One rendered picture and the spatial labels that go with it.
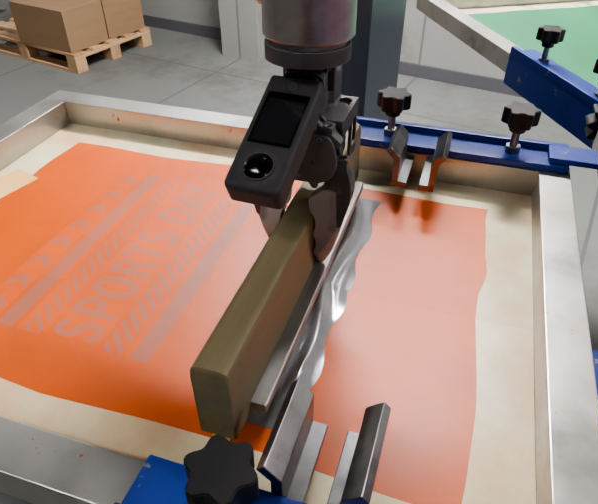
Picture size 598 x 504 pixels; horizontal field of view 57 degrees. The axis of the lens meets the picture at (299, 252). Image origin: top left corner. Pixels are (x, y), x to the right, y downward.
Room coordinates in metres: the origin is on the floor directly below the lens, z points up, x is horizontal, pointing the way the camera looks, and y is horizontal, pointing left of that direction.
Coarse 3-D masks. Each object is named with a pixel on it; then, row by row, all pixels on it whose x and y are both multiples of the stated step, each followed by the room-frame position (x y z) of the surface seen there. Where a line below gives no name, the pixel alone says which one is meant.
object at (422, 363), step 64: (0, 256) 0.49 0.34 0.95; (192, 320) 0.38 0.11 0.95; (384, 320) 0.38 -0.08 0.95; (448, 320) 0.38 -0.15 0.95; (64, 384) 0.31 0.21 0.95; (128, 384) 0.31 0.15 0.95; (320, 384) 0.31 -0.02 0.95; (384, 384) 0.31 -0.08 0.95; (448, 384) 0.31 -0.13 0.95; (256, 448) 0.24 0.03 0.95; (384, 448) 0.24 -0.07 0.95; (448, 448) 0.24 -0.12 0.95
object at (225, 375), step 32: (352, 128) 0.60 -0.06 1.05; (352, 160) 0.58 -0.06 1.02; (288, 224) 0.41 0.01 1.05; (288, 256) 0.36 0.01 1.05; (256, 288) 0.32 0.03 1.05; (288, 288) 0.35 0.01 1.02; (224, 320) 0.29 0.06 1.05; (256, 320) 0.29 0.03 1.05; (224, 352) 0.26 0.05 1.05; (256, 352) 0.28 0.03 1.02; (192, 384) 0.24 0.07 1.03; (224, 384) 0.24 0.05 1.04; (256, 384) 0.28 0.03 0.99; (224, 416) 0.24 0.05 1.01
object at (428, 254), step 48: (48, 192) 0.62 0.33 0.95; (96, 192) 0.62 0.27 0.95; (384, 192) 0.62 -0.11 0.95; (240, 240) 0.52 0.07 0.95; (384, 240) 0.52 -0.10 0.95; (432, 240) 0.52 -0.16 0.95; (480, 240) 0.52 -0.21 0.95; (384, 288) 0.43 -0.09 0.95; (432, 288) 0.43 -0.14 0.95; (480, 288) 0.43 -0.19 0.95
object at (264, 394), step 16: (352, 208) 0.53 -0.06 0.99; (336, 240) 0.47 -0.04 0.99; (320, 272) 0.42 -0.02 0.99; (304, 288) 0.39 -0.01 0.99; (304, 304) 0.37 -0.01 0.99; (288, 320) 0.35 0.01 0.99; (304, 320) 0.35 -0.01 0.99; (288, 336) 0.33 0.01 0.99; (288, 352) 0.31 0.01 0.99; (272, 368) 0.30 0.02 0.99; (272, 384) 0.28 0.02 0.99; (256, 400) 0.26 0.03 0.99
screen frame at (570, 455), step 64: (0, 128) 0.73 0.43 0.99; (128, 128) 0.80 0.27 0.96; (192, 128) 0.76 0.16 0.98; (512, 192) 0.62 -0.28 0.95; (576, 256) 0.44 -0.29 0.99; (576, 320) 0.35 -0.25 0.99; (576, 384) 0.28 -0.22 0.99; (0, 448) 0.22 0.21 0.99; (64, 448) 0.22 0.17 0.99; (576, 448) 0.22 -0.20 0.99
